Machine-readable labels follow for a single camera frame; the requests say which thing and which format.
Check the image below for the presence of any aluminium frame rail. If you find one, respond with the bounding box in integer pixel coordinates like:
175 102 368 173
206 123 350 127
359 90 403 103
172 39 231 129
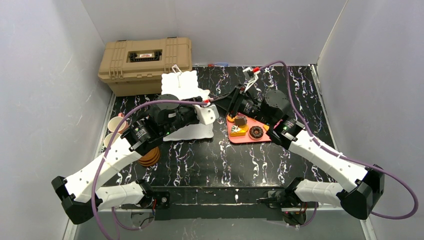
69 187 369 213

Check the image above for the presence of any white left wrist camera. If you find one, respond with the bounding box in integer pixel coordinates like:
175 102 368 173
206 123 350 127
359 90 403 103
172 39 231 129
194 100 220 125

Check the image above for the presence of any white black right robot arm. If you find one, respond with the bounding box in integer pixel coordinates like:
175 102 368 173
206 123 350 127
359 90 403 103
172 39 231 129
211 85 385 220

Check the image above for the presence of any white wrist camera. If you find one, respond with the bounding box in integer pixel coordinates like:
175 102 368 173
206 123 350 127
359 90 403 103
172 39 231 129
194 100 220 125
243 67 260 92

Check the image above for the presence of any yellow mug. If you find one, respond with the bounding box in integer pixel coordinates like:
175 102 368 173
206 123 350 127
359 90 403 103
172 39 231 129
103 132 121 148

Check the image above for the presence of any white three-tier cake stand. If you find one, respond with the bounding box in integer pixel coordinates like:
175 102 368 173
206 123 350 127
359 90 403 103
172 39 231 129
161 70 214 142

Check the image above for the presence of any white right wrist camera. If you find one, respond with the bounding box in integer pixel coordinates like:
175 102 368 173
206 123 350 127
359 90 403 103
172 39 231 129
243 67 260 92

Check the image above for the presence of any yellow cake slice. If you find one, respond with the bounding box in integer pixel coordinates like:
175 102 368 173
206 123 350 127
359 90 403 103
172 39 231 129
229 125 247 137

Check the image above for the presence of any chocolate donut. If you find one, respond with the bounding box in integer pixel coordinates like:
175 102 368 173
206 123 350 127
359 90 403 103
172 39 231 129
248 125 264 141

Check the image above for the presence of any pink serving tray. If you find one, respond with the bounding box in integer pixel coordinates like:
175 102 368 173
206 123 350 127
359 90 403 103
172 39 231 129
226 113 271 144

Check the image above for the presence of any tan plastic tool case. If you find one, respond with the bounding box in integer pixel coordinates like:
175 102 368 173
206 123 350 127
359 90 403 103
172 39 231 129
98 37 193 97

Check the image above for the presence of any pink mug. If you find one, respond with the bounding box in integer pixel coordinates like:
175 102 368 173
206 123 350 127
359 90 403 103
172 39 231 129
107 112 129 134

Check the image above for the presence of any stack of brown wooden coasters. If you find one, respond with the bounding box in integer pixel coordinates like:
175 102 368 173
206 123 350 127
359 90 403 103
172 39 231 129
138 147 161 168

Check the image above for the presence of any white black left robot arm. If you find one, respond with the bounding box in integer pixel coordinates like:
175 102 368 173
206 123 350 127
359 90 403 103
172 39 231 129
51 94 208 225

